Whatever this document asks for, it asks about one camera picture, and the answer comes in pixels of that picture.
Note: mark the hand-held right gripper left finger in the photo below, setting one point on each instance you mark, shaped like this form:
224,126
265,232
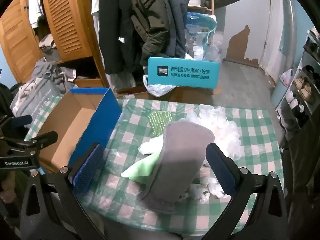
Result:
87,172

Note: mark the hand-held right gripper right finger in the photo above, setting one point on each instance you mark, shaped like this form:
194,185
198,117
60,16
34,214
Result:
222,172

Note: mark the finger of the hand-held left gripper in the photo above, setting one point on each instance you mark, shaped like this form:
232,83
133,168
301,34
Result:
43,138
21,120

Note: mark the white mesh bath sponge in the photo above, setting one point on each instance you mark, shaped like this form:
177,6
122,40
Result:
225,130

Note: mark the grey microfiber cloth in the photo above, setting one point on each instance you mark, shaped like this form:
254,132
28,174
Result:
175,165

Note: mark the blue cardboard box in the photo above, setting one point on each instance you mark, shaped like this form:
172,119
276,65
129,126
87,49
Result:
107,115

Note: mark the crumpled white plastic bag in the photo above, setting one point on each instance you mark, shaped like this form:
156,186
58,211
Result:
207,187
148,147

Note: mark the grey printed bag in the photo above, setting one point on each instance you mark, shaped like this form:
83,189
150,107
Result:
37,100

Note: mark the green checked tablecloth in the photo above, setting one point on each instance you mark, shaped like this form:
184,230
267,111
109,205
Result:
250,142

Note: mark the light green cloth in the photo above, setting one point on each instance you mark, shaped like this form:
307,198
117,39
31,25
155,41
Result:
142,167

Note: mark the pile of grey clothes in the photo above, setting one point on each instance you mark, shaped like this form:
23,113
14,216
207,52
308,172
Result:
50,72

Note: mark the green glittery scrub sponge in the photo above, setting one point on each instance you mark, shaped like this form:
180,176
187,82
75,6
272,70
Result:
160,122

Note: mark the dark cloth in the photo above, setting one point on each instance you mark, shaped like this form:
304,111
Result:
305,175

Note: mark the light blue bin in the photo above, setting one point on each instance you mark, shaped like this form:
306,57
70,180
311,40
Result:
280,95

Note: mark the wooden louvred wardrobe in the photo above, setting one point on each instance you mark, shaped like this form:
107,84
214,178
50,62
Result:
67,25

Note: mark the teal printed box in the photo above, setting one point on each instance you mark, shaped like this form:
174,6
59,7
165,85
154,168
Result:
182,72

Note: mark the white bin bag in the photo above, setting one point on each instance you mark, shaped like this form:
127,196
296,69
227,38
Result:
286,77

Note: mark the shoe rack with shoes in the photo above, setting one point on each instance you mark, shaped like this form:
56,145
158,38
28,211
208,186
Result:
305,87

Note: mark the white hanging shirt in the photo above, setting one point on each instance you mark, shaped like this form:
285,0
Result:
95,5

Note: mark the blue clear plastic bag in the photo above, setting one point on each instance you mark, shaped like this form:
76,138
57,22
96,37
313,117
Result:
200,30

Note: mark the olive hanging jacket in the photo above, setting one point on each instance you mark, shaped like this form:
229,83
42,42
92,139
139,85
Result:
150,25

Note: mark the dark grey hanging coat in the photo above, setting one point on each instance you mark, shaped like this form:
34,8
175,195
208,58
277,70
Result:
177,17

